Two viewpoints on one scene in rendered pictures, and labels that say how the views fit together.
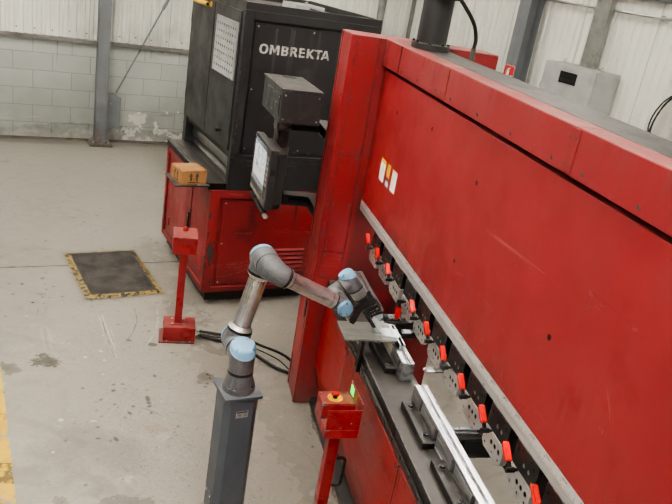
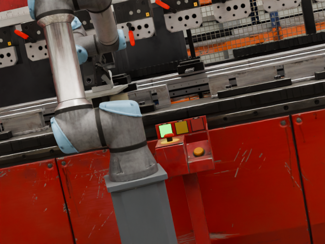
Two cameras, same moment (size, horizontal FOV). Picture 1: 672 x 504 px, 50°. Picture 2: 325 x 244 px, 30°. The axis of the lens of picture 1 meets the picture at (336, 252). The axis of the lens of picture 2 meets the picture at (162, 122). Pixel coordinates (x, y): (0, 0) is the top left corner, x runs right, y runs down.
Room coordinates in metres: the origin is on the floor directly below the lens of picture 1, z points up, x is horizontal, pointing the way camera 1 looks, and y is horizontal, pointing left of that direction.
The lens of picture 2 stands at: (2.02, 1.96, 1.16)
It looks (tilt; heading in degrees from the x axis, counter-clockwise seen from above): 8 degrees down; 293
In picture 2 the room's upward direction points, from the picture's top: 12 degrees counter-clockwise
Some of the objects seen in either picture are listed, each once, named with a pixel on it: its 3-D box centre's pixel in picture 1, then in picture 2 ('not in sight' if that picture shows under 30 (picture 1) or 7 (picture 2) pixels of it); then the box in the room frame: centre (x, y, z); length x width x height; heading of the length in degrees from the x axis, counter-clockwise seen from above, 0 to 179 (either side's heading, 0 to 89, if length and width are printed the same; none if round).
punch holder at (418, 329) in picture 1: (430, 321); (182, 9); (2.84, -0.45, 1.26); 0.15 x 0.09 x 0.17; 15
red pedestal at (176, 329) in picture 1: (181, 284); not in sight; (4.54, 1.02, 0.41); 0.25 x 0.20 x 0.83; 105
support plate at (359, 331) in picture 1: (366, 331); (101, 93); (3.16, -0.21, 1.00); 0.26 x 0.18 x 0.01; 105
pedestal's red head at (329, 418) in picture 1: (338, 409); (184, 146); (2.83, -0.13, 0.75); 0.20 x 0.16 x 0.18; 17
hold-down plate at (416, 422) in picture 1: (417, 424); (254, 87); (2.61, -0.46, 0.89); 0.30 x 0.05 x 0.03; 15
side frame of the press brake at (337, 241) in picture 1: (382, 234); not in sight; (4.19, -0.27, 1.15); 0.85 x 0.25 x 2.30; 105
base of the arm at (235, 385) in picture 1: (239, 378); (130, 159); (2.83, 0.33, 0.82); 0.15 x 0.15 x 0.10
